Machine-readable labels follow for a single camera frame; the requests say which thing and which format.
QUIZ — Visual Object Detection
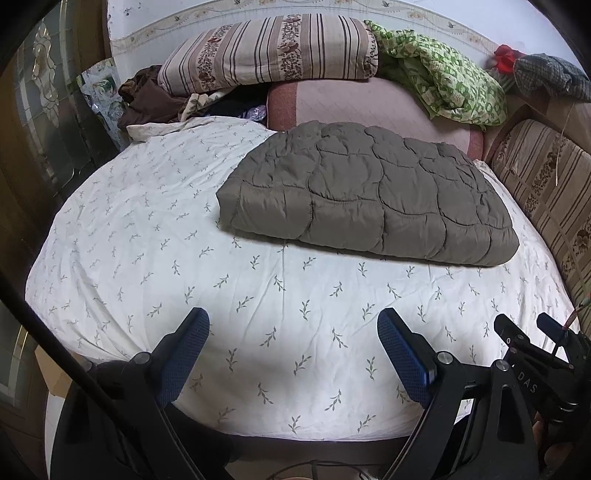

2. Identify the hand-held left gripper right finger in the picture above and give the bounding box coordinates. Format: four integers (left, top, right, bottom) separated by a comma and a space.
376, 308, 541, 480

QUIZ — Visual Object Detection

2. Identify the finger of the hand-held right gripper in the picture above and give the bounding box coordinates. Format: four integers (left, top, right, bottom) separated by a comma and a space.
493, 314, 571, 414
537, 313, 580, 346

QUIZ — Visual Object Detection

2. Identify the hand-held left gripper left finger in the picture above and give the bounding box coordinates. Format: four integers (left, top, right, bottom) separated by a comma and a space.
51, 307, 232, 480

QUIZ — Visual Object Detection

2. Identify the grey-brown puffer jacket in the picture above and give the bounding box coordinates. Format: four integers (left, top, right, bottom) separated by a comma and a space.
216, 121, 520, 267

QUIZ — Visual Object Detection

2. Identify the person's right hand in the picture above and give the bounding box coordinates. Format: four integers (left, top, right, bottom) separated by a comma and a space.
531, 412, 570, 476

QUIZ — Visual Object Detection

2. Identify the white leaf-print bed sheet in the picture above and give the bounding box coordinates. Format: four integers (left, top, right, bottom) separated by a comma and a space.
25, 115, 580, 441

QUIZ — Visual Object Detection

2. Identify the striped floral cushion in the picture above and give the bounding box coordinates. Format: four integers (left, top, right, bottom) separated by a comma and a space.
489, 119, 591, 308

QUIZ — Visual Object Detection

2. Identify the grey checked cloth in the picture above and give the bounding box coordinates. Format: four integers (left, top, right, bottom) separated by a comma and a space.
512, 53, 591, 101

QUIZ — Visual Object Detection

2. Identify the black cloth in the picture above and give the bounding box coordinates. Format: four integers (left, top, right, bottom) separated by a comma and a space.
205, 95, 269, 126

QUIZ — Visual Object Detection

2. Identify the cream floral cloth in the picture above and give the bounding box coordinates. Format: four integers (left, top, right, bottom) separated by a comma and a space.
182, 90, 227, 123

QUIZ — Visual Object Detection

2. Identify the brown cloth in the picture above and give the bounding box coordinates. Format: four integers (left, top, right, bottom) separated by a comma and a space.
117, 66, 190, 127

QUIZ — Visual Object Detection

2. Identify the pink blanket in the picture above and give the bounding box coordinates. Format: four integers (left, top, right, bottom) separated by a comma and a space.
265, 76, 488, 162

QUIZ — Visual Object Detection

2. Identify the green floral quilt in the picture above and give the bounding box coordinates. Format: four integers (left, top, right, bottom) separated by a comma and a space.
365, 19, 509, 132

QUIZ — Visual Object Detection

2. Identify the printed plastic bag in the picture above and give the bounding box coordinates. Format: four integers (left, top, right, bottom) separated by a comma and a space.
81, 58, 131, 153

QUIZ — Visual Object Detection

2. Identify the red cloth item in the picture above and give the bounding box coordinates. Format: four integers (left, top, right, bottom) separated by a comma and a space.
493, 44, 527, 75

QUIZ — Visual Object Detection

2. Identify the patterned glass door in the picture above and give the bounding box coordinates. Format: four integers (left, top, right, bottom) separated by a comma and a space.
14, 23, 116, 208

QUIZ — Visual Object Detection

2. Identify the striped floral pillow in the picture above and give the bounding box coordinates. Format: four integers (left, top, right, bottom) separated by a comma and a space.
157, 14, 379, 97

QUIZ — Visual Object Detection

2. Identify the black cable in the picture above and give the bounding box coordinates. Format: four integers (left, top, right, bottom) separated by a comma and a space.
0, 268, 204, 480

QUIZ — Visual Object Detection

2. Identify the thin black cord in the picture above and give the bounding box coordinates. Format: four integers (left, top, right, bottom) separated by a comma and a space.
259, 460, 386, 480

